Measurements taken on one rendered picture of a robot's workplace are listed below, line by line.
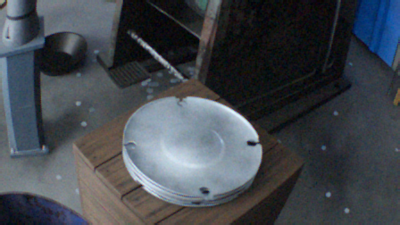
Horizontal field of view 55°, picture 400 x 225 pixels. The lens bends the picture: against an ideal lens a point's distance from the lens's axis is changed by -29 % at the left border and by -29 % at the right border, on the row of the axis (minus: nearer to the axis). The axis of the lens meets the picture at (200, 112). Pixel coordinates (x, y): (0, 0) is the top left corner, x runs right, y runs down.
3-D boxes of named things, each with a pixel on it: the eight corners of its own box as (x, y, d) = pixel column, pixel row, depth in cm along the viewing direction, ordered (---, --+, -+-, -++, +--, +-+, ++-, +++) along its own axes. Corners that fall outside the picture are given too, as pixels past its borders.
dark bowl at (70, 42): (39, 94, 169) (39, 80, 164) (22, 58, 185) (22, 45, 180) (96, 69, 185) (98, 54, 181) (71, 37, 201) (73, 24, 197)
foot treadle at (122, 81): (119, 101, 157) (120, 87, 153) (105, 83, 162) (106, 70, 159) (256, 53, 189) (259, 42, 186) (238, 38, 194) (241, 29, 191)
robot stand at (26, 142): (10, 158, 140) (-5, 54, 111) (7, 123, 153) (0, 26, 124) (49, 154, 147) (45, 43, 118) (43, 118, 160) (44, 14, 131)
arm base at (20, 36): (0, 51, 113) (0, 23, 107) (4, 27, 123) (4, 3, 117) (39, 40, 119) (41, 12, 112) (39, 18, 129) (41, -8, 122)
